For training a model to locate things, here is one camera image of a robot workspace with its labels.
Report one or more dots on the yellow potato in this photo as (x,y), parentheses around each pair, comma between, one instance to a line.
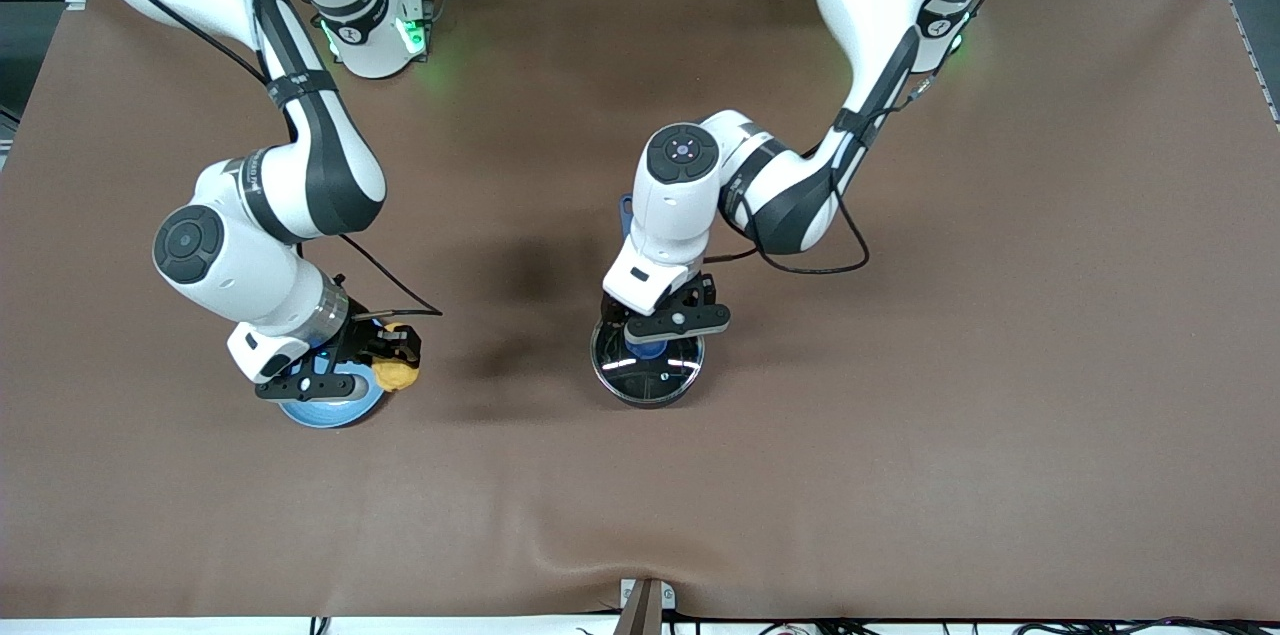
(398,377)

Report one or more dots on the glass lid blue knob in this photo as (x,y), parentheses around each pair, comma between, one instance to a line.
(650,380)

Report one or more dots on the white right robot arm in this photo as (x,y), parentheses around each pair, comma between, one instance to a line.
(230,265)

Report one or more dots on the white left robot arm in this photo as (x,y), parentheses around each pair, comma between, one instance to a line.
(680,215)

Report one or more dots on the blue plate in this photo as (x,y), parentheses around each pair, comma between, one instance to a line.
(330,413)

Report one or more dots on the brown table mat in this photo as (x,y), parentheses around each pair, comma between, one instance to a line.
(900,475)

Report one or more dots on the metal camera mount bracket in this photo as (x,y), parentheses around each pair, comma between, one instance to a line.
(645,605)

